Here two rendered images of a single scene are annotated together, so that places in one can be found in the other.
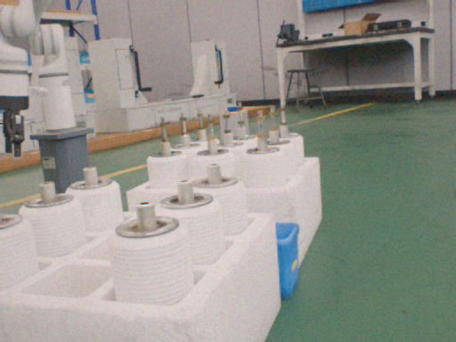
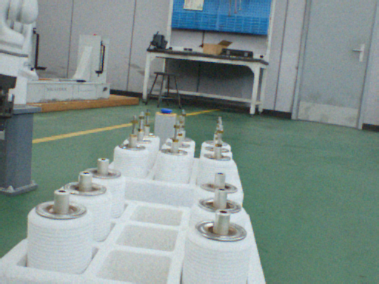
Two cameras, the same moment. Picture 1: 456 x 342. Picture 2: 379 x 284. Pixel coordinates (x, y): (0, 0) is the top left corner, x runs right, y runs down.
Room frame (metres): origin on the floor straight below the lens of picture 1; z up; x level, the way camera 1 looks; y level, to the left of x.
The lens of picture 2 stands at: (0.04, 0.32, 0.47)
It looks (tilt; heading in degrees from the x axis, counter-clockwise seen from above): 10 degrees down; 341
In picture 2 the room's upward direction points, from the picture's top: 6 degrees clockwise
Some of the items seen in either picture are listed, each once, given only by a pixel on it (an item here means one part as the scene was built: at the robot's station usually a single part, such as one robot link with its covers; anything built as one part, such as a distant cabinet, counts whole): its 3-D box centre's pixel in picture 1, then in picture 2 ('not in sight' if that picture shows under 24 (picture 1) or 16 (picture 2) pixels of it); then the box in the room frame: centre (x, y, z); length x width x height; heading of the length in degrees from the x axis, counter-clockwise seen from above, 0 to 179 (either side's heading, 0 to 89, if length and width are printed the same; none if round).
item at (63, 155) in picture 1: (68, 177); (10, 147); (1.55, 0.50, 0.15); 0.15 x 0.15 x 0.30; 54
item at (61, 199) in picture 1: (49, 201); (85, 188); (0.75, 0.27, 0.25); 0.08 x 0.08 x 0.01
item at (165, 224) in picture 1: (147, 227); (220, 231); (0.56, 0.09, 0.25); 0.08 x 0.08 x 0.01
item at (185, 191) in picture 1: (185, 192); (220, 198); (0.67, 0.05, 0.26); 0.02 x 0.02 x 0.03
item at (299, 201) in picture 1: (234, 207); (172, 196); (1.23, -0.02, 0.09); 0.39 x 0.39 x 0.18; 70
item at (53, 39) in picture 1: (51, 52); (15, 34); (1.55, 0.50, 0.54); 0.09 x 0.09 x 0.17; 21
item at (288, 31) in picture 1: (288, 32); (158, 41); (5.71, -0.89, 0.87); 0.41 x 0.17 x 0.25; 144
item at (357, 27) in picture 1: (359, 26); (215, 48); (5.64, -1.69, 0.87); 0.40 x 0.30 x 0.23; 40
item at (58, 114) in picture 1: (57, 104); (13, 80); (1.55, 0.50, 0.39); 0.09 x 0.09 x 0.17; 54
